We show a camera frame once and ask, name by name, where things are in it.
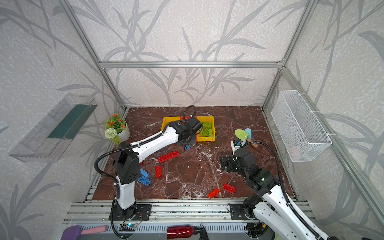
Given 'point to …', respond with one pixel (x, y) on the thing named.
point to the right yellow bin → (209, 119)
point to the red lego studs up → (158, 171)
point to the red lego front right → (229, 188)
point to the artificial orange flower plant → (114, 125)
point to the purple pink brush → (75, 232)
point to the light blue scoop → (248, 130)
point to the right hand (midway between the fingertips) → (228, 152)
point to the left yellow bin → (167, 119)
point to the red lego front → (212, 194)
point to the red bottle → (176, 232)
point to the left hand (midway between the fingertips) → (192, 137)
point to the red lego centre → (168, 156)
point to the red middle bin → (182, 120)
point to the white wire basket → (303, 137)
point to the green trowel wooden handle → (243, 136)
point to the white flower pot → (125, 134)
